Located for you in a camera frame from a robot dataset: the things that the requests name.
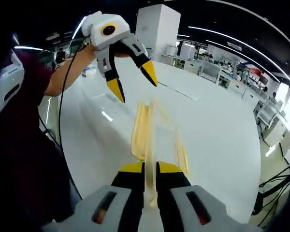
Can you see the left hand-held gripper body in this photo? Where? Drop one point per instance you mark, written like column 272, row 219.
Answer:
column 99, row 36

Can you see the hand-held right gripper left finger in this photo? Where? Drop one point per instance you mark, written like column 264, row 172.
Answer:
column 125, row 193

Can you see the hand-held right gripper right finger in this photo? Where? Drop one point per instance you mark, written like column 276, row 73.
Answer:
column 176, row 193

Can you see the clear lid with yellow latches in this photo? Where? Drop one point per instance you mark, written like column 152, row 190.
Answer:
column 164, row 135

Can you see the clear storage box lid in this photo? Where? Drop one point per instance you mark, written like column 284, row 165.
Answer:
column 159, row 120

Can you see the white square pillar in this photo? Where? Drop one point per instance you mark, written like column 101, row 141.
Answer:
column 157, row 31

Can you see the white ceiling light strip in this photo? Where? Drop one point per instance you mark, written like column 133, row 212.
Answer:
column 207, row 30

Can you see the black metal stand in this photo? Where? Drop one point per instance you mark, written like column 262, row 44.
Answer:
column 257, row 205

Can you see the ceiling air vent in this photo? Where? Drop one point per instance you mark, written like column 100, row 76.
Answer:
column 235, row 45

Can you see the white chest-worn device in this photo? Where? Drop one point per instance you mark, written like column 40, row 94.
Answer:
column 9, row 79

